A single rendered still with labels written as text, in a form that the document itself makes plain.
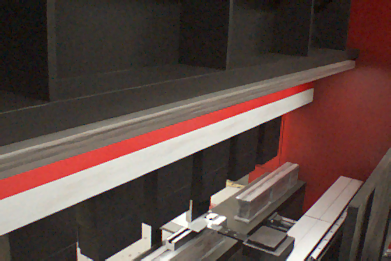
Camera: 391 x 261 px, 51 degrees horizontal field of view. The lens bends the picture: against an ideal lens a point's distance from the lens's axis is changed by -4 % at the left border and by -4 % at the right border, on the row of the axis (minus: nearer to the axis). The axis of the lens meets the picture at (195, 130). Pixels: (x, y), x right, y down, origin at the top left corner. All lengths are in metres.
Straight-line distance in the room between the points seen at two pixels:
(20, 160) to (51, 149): 0.04
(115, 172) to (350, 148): 1.27
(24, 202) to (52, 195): 0.06
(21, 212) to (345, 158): 1.50
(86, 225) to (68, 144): 0.44
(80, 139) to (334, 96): 1.52
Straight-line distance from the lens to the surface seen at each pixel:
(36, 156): 0.50
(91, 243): 0.95
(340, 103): 1.93
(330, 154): 1.99
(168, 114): 0.66
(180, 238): 1.24
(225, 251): 1.43
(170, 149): 1.04
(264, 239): 1.20
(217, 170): 1.26
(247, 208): 1.60
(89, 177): 0.85
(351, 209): 0.73
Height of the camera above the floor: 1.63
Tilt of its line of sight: 16 degrees down
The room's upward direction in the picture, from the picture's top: 3 degrees clockwise
